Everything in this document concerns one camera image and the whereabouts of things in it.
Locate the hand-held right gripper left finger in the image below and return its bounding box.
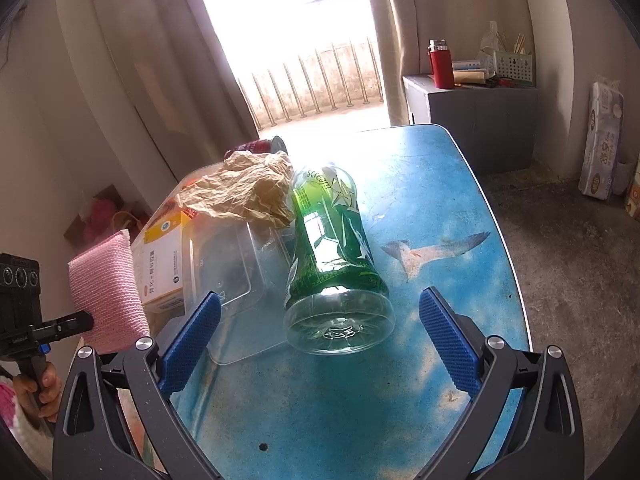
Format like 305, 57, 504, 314
52, 290, 223, 480

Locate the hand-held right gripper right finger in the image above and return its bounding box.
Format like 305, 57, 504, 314
419, 286, 586, 480

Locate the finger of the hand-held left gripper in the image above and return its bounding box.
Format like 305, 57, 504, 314
27, 310, 96, 346

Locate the pink knitted sponge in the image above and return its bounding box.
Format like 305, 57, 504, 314
67, 229, 152, 356

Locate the clear plastic food container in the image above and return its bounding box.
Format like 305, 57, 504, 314
181, 220, 301, 366

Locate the white yellow medicine box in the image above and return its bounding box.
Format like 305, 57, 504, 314
131, 210, 193, 313

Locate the orange printed packet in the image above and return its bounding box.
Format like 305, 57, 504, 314
160, 195, 198, 223

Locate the green plastic bottle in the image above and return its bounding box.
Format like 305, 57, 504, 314
284, 162, 396, 356

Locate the dark red drink can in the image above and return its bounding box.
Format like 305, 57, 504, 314
224, 136, 289, 162

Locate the person's left hand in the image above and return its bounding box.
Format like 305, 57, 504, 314
12, 360, 63, 423

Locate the brown cardboard box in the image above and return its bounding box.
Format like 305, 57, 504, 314
62, 184, 151, 247

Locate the pink cloth bundle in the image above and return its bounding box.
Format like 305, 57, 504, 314
82, 199, 117, 241

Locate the crumpled brown paper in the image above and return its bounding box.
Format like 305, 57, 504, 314
177, 152, 297, 231

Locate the grey cabinet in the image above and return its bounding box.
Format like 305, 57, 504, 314
402, 74, 540, 177

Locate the toilet paper pack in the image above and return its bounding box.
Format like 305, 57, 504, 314
577, 80, 626, 201

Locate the beige curtain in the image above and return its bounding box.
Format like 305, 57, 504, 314
360, 0, 432, 129
85, 0, 261, 186

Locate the red thermos flask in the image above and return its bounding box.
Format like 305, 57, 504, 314
427, 39, 456, 90

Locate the small green plastic basket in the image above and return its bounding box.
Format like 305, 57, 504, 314
492, 50, 536, 87

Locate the metal window railing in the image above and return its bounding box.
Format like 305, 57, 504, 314
235, 37, 386, 128

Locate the bundle of wooden sticks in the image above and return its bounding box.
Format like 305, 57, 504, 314
497, 32, 529, 56

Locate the clear plastic bag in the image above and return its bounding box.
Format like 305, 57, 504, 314
480, 21, 506, 54

